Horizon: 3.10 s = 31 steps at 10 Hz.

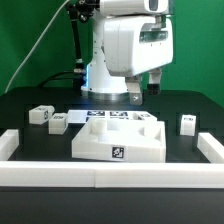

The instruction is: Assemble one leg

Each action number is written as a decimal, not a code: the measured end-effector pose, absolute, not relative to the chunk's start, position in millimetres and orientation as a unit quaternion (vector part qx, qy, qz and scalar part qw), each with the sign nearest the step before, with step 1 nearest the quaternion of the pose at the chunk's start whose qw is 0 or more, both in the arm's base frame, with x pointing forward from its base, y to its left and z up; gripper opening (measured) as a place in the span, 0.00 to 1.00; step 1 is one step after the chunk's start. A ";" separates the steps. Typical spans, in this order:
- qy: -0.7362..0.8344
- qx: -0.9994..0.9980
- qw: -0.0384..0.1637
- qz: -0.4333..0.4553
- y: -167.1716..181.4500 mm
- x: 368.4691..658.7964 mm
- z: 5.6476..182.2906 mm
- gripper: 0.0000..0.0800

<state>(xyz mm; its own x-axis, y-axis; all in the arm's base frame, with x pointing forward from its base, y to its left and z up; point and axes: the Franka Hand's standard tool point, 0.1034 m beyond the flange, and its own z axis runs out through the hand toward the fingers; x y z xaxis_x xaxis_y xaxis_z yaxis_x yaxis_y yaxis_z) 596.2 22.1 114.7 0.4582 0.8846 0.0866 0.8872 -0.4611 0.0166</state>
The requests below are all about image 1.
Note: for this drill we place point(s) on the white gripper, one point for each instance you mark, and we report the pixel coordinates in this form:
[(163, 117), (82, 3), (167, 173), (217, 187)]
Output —
[(134, 45)]

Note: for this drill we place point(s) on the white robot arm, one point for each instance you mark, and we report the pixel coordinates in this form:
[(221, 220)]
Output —
[(100, 84)]

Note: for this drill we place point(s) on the white U-shaped fence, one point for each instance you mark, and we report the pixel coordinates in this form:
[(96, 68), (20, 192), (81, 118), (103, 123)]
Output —
[(103, 175)]

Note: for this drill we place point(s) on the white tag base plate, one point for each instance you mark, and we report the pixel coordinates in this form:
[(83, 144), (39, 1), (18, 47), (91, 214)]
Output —
[(81, 116)]

